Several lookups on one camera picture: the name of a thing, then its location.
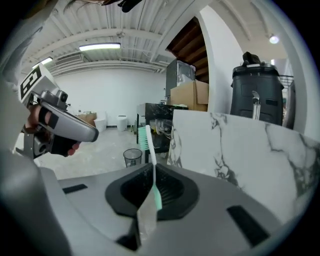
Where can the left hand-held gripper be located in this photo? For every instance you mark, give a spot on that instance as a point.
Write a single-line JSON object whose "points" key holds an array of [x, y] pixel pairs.
{"points": [[35, 82]]}

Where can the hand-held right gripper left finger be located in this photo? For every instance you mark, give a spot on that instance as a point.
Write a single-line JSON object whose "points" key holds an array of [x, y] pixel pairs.
{"points": [[90, 212]]}

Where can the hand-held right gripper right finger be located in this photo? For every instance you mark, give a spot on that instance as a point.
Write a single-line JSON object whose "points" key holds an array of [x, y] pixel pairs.
{"points": [[205, 217]]}

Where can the white toothbrush item green bristles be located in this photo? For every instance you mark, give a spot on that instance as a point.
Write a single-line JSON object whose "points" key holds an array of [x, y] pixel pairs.
{"points": [[149, 142]]}

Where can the white marble sink counter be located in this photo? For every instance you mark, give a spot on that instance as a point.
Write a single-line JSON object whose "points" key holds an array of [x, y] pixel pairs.
{"points": [[240, 152]]}

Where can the person's left hand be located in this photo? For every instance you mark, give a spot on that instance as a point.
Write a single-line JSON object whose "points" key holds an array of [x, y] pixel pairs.
{"points": [[63, 147]]}

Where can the small brown cardboard box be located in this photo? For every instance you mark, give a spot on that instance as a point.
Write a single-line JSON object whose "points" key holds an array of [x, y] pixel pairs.
{"points": [[87, 117]]}

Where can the white toilet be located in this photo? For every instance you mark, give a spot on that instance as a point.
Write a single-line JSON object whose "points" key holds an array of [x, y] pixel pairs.
{"points": [[122, 122], [100, 122]]}

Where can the black mesh waste basket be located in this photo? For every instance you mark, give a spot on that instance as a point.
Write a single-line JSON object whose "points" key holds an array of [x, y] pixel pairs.
{"points": [[132, 157]]}

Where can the long ceiling light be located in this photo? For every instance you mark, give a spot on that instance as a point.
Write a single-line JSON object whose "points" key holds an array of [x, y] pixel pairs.
{"points": [[100, 46], [43, 62]]}

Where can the black marble cabinet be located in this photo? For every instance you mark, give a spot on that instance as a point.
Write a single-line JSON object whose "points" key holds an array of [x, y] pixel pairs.
{"points": [[155, 112]]}

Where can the grey tall appliance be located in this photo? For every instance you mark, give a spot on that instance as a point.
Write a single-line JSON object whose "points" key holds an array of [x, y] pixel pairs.
{"points": [[175, 75]]}

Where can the large cardboard box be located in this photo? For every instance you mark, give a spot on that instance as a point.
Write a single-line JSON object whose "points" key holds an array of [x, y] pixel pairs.
{"points": [[190, 96]]}

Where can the chrome faucet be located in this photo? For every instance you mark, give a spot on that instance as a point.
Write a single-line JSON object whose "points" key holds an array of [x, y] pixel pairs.
{"points": [[256, 107]]}

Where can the brown wooden stair underside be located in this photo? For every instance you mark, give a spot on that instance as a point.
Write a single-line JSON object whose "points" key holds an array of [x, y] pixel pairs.
{"points": [[190, 45]]}

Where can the large black bin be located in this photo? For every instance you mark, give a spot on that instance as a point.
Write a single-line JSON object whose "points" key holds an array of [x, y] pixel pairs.
{"points": [[257, 85]]}

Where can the black object on bin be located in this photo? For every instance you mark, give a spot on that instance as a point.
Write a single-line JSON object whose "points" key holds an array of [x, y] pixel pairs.
{"points": [[251, 58]]}

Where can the round ceiling spotlight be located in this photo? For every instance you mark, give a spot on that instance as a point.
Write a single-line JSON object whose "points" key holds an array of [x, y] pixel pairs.
{"points": [[273, 39]]}

